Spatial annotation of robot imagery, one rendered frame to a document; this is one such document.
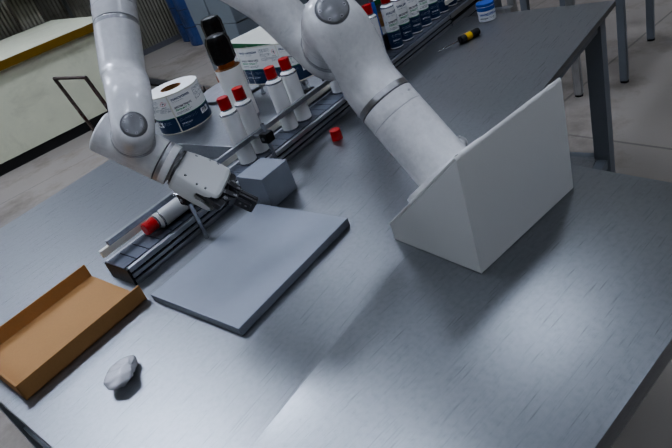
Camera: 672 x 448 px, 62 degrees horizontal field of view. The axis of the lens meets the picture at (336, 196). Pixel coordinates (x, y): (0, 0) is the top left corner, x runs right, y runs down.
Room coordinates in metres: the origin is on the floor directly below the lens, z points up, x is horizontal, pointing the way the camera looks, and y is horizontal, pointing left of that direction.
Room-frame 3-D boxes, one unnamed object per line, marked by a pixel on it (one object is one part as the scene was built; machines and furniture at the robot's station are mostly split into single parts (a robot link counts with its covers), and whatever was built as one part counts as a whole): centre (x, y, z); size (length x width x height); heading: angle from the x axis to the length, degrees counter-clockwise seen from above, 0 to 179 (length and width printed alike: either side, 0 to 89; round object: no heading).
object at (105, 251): (1.59, 0.19, 0.90); 1.07 x 0.01 x 0.02; 133
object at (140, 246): (1.76, -0.05, 0.86); 1.65 x 0.08 x 0.04; 133
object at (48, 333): (1.08, 0.68, 0.85); 0.30 x 0.26 x 0.04; 133
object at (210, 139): (2.17, 0.16, 0.86); 0.80 x 0.67 x 0.05; 133
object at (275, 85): (1.66, 0.06, 0.98); 0.05 x 0.05 x 0.20
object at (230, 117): (1.52, 0.20, 0.98); 0.05 x 0.05 x 0.20
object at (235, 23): (5.66, 0.00, 0.60); 1.21 x 0.81 x 1.20; 121
